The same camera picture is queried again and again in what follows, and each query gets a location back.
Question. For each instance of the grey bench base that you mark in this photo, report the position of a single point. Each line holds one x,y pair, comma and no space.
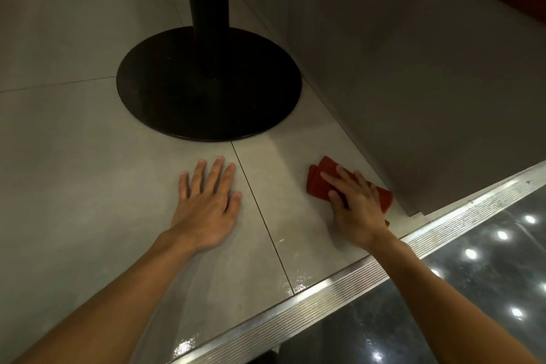
405,78

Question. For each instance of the beige tiled floor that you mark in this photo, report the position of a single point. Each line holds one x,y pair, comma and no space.
85,142

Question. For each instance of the person's right hand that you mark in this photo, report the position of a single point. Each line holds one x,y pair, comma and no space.
358,214

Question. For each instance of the person's left hand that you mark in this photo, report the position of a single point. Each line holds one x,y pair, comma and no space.
204,214

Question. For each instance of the black round table base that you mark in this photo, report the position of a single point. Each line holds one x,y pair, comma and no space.
209,86

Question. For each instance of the red cloth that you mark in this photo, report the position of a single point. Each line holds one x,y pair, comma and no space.
317,186

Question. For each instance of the person's left forearm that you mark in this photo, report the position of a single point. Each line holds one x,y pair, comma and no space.
102,308

